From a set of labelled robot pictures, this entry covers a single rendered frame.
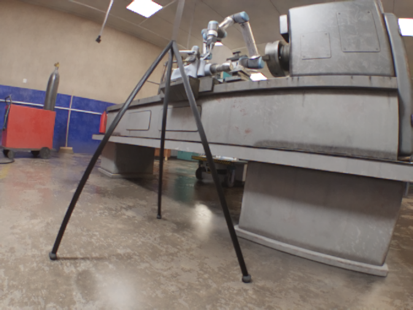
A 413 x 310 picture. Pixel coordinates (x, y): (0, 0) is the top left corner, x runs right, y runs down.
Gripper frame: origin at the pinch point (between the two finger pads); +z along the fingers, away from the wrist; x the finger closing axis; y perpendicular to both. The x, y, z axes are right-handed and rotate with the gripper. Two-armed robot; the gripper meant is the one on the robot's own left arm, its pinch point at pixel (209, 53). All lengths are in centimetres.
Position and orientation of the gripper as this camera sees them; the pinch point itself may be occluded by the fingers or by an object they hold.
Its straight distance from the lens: 185.7
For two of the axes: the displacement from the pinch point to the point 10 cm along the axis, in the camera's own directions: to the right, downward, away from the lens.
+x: 4.2, 0.7, -9.1
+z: -1.1, 9.9, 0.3
